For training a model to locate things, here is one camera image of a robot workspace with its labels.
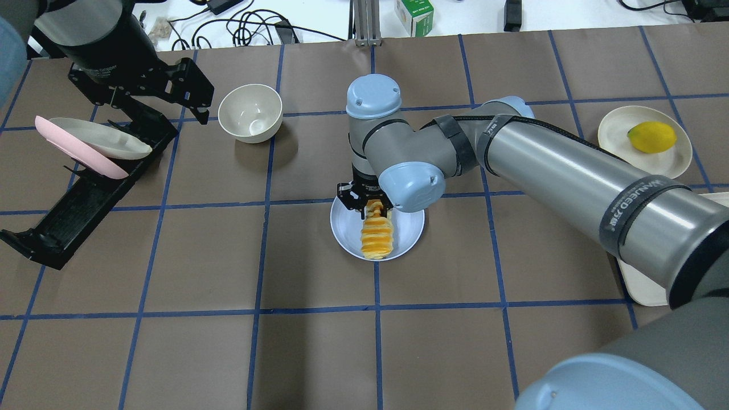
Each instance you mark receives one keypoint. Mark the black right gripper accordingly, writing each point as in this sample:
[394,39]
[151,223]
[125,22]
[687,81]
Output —
[365,183]

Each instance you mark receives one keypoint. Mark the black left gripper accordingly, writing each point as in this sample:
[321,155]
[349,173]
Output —
[111,46]

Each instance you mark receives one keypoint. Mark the blue plate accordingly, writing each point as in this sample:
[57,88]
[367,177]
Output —
[347,225]

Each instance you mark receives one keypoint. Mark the sliced yellow bread loaf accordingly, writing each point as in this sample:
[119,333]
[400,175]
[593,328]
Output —
[377,234]

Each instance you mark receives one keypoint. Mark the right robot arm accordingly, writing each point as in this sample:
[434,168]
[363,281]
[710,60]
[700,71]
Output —
[659,226]

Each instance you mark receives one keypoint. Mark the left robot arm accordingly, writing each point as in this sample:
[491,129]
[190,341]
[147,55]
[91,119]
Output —
[25,16]

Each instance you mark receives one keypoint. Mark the cream white plate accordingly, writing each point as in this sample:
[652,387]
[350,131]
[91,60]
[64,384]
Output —
[109,141]

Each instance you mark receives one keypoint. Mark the pink plate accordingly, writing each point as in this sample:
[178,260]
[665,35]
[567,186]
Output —
[78,150]

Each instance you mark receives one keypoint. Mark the round cream plate with lemon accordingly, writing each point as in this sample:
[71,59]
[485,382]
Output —
[612,137]

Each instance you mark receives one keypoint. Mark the white ceramic bowl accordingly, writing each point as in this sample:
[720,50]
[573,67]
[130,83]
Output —
[251,113]

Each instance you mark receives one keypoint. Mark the black power adapter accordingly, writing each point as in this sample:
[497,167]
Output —
[217,7]

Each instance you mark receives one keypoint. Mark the black dish rack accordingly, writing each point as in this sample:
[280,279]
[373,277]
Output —
[80,210]

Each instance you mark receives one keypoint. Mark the green white small box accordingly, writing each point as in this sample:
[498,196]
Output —
[417,17]

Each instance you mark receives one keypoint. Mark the yellow lemon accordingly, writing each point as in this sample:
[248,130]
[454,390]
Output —
[652,137]

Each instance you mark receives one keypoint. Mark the white rectangular tray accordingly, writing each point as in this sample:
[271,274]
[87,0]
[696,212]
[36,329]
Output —
[641,288]

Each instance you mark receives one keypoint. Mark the aluminium frame post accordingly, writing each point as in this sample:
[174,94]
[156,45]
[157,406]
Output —
[364,23]

